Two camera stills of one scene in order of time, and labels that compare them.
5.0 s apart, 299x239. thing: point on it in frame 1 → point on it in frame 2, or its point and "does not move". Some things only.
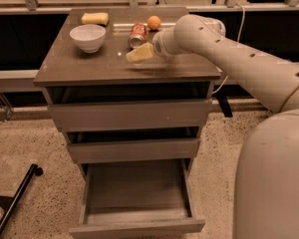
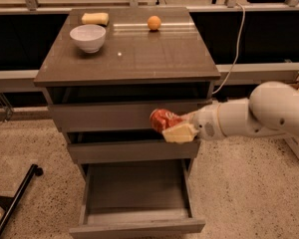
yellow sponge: (99, 18) does not move
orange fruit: (153, 22) does not move
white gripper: (158, 45) → (205, 122)
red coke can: (138, 36) → (160, 119)
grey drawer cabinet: (133, 124) does not move
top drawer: (132, 115) does not move
